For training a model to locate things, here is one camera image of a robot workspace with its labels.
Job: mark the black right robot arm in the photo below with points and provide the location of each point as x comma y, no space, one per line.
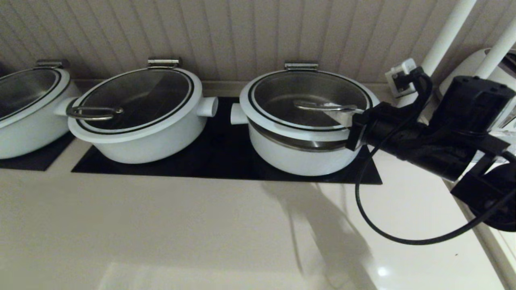
463,133

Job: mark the long black induction cooktop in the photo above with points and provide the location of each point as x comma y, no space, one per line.
225,161

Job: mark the white pot with steel interior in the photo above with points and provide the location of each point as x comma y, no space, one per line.
298,161

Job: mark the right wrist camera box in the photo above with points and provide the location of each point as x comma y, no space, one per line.
399,78

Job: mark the white round cooking pot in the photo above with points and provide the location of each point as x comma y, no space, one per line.
28,137
153,147

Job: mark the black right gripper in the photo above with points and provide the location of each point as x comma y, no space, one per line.
383,129

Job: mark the white-rimmed glass lid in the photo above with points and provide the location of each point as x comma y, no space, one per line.
24,88

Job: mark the white toaster appliance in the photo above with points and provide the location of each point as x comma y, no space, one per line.
463,68

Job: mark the white slanted pole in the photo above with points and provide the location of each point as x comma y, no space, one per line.
498,48
447,36

